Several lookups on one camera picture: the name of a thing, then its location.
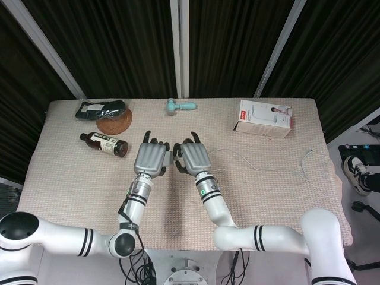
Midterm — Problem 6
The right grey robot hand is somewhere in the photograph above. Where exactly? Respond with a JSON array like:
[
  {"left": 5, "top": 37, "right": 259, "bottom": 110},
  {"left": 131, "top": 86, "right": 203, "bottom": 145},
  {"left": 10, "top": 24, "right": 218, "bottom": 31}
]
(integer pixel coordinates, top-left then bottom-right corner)
[{"left": 172, "top": 131, "right": 213, "bottom": 178}]

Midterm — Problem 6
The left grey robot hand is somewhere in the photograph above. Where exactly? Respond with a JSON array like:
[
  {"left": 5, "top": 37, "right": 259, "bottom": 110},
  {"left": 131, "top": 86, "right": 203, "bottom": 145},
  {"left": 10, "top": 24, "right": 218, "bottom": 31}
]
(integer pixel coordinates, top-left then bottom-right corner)
[{"left": 132, "top": 130, "right": 171, "bottom": 179}]

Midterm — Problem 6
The white cable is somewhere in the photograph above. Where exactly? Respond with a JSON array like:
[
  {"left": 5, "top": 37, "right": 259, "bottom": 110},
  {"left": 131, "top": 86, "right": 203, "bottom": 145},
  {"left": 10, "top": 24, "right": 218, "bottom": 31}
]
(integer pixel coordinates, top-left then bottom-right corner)
[{"left": 205, "top": 148, "right": 314, "bottom": 182}]

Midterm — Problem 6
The round woven brown coaster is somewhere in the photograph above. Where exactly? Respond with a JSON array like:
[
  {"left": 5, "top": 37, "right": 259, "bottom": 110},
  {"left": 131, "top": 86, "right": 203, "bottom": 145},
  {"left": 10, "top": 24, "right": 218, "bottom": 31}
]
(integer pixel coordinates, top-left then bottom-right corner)
[{"left": 96, "top": 107, "right": 133, "bottom": 135}]

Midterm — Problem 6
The brown glass bottle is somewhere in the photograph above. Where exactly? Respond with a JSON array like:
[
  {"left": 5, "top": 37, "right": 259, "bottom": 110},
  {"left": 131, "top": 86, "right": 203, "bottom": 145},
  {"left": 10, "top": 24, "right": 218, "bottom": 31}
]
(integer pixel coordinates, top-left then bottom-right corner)
[{"left": 79, "top": 132, "right": 129, "bottom": 158}]

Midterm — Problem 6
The teal massage hammer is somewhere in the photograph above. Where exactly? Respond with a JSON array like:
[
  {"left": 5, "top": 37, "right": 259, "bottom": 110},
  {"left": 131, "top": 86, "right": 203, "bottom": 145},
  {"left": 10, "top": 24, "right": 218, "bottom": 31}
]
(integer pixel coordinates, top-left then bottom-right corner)
[{"left": 165, "top": 98, "right": 197, "bottom": 115}]

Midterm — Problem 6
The pink waffle tablecloth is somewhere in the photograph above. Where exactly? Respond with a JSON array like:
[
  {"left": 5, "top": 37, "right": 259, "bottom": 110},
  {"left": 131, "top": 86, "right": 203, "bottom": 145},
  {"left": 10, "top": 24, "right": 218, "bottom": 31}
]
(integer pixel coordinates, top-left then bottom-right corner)
[{"left": 4, "top": 97, "right": 354, "bottom": 252}]

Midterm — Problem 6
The black item in plastic bag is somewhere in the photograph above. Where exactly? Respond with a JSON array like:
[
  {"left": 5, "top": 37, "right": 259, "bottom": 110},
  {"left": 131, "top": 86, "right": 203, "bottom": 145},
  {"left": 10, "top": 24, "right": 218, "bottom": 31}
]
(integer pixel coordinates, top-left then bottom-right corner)
[{"left": 74, "top": 100, "right": 127, "bottom": 121}]

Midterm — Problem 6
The white product carton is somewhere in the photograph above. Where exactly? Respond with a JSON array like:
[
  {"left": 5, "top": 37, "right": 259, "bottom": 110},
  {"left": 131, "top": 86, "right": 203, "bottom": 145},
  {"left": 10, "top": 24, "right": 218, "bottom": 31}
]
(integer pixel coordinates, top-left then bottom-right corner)
[{"left": 232, "top": 99, "right": 295, "bottom": 139}]

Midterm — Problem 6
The black pleated curtain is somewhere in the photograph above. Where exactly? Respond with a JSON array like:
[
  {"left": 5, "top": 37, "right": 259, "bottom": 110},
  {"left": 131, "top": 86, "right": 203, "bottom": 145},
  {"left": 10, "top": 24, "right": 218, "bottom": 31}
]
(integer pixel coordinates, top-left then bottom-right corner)
[{"left": 0, "top": 0, "right": 380, "bottom": 191}]

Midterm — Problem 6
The black and white sneaker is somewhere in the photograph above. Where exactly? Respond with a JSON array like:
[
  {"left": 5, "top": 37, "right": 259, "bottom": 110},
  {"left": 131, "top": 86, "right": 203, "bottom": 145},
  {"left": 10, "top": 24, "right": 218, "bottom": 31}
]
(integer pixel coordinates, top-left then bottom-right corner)
[{"left": 343, "top": 154, "right": 372, "bottom": 197}]

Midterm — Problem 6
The black flat device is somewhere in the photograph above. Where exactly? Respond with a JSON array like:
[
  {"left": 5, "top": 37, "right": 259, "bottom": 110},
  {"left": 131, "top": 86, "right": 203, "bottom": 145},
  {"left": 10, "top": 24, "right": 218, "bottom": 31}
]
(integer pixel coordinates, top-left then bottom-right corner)
[{"left": 338, "top": 143, "right": 380, "bottom": 167}]

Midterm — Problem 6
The black chair base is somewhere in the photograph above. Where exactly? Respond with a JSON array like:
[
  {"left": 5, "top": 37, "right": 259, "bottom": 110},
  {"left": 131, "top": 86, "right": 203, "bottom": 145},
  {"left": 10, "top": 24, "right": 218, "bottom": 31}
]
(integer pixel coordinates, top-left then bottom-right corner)
[{"left": 351, "top": 199, "right": 380, "bottom": 224}]

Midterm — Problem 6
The black trouser leg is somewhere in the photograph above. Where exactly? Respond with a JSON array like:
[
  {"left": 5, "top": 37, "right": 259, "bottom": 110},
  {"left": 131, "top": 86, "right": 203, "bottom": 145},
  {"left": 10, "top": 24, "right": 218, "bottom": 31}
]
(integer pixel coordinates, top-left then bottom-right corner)
[{"left": 362, "top": 173, "right": 380, "bottom": 194}]

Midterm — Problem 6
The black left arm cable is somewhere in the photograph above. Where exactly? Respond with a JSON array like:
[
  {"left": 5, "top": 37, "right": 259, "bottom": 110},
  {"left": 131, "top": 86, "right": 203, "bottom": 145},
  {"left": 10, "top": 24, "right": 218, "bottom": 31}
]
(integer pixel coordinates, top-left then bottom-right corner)
[{"left": 118, "top": 197, "right": 147, "bottom": 261}]

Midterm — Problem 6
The aluminium frame post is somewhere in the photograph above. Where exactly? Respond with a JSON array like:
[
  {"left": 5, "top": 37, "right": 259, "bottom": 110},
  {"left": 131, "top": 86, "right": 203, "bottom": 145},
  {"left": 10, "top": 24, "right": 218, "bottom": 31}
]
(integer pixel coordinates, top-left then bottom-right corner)
[
  {"left": 4, "top": 0, "right": 87, "bottom": 100},
  {"left": 253, "top": 0, "right": 308, "bottom": 99},
  {"left": 169, "top": 0, "right": 190, "bottom": 99}
]

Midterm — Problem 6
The black floor cable bundle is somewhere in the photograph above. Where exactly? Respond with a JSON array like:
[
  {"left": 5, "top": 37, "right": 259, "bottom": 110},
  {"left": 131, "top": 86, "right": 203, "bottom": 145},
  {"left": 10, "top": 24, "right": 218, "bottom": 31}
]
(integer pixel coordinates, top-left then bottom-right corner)
[
  {"left": 227, "top": 251, "right": 249, "bottom": 285},
  {"left": 118, "top": 252, "right": 157, "bottom": 285}
]

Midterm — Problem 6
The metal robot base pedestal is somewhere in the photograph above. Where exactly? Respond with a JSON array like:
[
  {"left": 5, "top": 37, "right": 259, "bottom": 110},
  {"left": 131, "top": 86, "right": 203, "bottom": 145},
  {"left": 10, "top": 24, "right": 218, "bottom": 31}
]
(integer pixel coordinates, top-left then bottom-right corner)
[{"left": 145, "top": 249, "right": 222, "bottom": 285}]

